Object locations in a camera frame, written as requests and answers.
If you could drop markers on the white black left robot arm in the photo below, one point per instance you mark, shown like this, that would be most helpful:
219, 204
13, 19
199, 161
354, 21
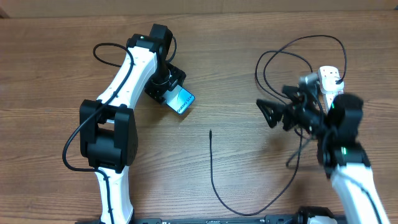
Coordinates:
108, 133

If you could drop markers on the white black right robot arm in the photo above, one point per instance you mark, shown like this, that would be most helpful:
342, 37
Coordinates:
341, 155

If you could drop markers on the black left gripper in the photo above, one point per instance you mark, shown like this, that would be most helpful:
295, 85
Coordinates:
157, 92

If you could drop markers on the white charger plug adapter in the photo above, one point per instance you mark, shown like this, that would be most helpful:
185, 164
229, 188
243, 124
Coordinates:
328, 85

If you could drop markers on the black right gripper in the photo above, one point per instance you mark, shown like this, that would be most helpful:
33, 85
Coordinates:
277, 108

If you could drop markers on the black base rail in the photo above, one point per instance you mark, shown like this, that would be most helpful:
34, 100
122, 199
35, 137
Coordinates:
303, 215

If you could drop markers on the white power strip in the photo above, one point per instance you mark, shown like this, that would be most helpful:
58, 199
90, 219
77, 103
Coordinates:
329, 71

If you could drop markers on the blue Galaxy smartphone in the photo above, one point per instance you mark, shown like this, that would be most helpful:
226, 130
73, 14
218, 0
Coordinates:
179, 99

